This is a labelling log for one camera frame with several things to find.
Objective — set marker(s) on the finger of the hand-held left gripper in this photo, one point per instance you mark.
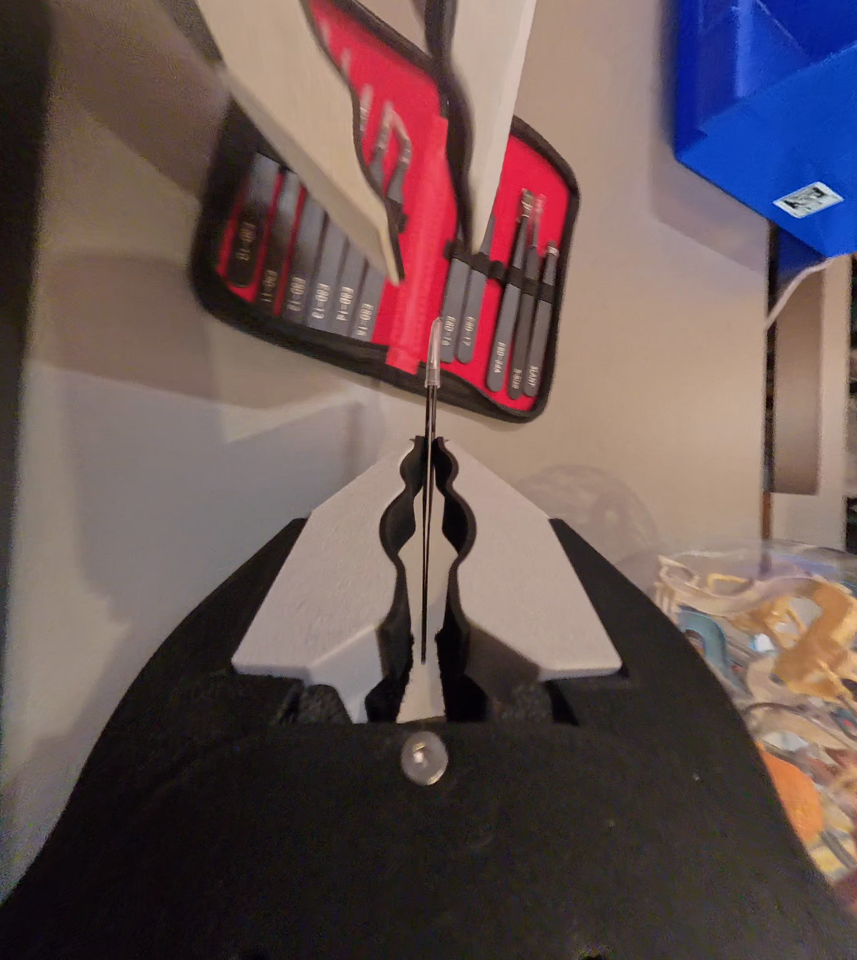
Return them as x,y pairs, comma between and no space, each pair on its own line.
492,75
301,105

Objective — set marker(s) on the blue storage bin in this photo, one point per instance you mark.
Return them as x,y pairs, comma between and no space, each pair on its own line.
789,105

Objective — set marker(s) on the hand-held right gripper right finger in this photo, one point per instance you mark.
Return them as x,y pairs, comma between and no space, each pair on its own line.
541,600

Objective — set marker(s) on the black pointed tweezers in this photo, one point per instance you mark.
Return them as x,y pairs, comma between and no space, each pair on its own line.
429,495

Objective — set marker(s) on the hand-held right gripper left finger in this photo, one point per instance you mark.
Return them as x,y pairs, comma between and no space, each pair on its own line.
316,600

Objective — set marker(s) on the black red tweezers case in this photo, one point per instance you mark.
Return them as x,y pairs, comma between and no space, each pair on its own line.
421,195

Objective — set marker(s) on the clear maze ball toy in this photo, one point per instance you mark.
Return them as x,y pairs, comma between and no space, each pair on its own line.
789,660

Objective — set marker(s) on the set of black tweezers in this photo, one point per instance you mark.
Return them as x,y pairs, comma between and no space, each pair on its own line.
301,255

